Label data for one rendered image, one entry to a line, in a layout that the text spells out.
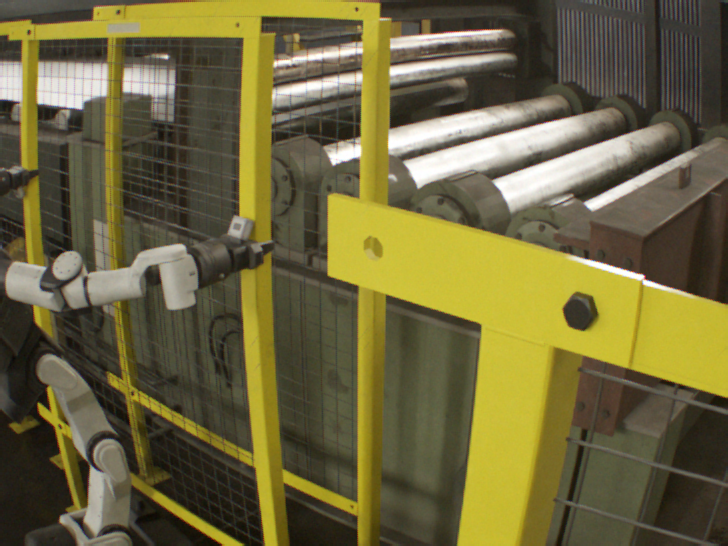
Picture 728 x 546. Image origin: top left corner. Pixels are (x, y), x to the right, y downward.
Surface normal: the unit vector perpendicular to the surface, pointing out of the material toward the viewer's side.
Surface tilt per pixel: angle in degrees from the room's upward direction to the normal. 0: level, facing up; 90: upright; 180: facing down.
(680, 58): 90
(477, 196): 39
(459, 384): 90
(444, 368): 90
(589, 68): 90
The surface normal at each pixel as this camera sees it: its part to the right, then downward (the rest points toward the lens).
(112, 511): 0.66, 0.27
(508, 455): -0.62, 0.26
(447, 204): -0.52, 0.03
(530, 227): -0.71, 0.00
